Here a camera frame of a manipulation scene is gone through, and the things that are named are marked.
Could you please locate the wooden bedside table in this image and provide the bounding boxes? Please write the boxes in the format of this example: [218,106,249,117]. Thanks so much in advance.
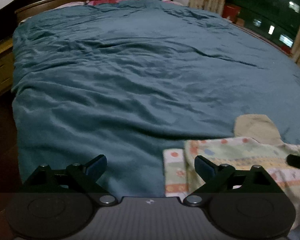
[0,38,14,96]

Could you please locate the pink red pillow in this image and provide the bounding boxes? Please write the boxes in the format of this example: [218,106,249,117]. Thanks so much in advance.
[54,0,185,10]

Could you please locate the colourful patterned children's garment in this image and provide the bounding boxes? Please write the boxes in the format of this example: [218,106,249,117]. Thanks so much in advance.
[163,114,300,228]

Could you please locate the teal bed blanket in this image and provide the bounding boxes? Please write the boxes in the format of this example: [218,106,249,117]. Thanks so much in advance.
[12,0,300,197]

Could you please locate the red box on windowsill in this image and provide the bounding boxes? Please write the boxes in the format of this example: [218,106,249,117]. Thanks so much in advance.
[222,4,241,22]

